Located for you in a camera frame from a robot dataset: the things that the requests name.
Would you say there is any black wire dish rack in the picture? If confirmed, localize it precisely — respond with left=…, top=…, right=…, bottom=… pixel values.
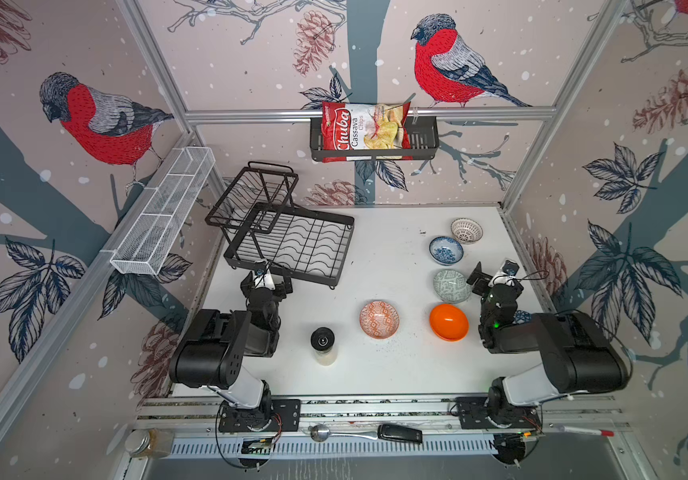
left=205, top=161, right=355, bottom=289

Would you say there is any white wire mesh basket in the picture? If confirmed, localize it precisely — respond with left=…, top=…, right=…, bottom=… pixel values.
left=110, top=146, right=215, bottom=276

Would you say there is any red cassava chips bag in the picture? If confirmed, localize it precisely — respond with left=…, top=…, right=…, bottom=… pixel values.
left=321, top=102, right=411, bottom=163

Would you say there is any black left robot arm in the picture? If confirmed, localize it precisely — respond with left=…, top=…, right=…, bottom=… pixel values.
left=169, top=270, right=293, bottom=430

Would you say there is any black wall shelf basket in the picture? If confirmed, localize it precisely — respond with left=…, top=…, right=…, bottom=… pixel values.
left=310, top=117, right=439, bottom=163

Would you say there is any green patterned bowl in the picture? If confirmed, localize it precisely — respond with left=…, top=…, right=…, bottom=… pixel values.
left=433, top=269, right=472, bottom=304

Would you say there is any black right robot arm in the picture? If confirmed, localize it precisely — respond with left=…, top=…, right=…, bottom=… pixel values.
left=467, top=260, right=632, bottom=428

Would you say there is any white brown lattice bowl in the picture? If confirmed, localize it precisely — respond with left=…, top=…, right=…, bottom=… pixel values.
left=451, top=218, right=484, bottom=245

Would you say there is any red white marker pen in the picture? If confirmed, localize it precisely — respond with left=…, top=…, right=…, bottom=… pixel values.
left=554, top=424, right=615, bottom=437

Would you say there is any orange plastic bowl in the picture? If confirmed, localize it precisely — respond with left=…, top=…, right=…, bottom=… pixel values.
left=429, top=304, right=469, bottom=342

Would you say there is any red patterned bowl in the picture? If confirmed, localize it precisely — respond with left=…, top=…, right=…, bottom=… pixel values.
left=359, top=300, right=400, bottom=340

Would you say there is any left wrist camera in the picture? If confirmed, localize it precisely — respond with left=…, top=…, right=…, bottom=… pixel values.
left=252, top=263, right=276, bottom=290

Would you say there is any blue geometric patterned bowl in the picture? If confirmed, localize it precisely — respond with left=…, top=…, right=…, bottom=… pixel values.
left=513, top=310, right=532, bottom=325

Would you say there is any black lid jar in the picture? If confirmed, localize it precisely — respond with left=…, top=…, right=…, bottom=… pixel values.
left=310, top=327, right=337, bottom=366

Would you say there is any blue floral bowl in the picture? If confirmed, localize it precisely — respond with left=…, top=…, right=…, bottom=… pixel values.
left=428, top=236, right=464, bottom=266

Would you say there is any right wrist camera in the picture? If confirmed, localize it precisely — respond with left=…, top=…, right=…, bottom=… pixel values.
left=490, top=259, right=520, bottom=286

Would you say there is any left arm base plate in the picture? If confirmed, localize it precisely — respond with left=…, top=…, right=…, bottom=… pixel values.
left=217, top=397, right=301, bottom=434

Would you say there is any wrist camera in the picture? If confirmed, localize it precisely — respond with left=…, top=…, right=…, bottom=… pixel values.
left=490, top=259, right=520, bottom=286
left=252, top=263, right=276, bottom=290

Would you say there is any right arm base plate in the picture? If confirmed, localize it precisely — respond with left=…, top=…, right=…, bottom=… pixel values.
left=449, top=396, right=542, bottom=430

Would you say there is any metal spoon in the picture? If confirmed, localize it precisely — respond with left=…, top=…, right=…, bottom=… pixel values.
left=309, top=424, right=379, bottom=443

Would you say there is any glass jar with spice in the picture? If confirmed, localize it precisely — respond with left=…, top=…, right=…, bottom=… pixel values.
left=124, top=429, right=175, bottom=458

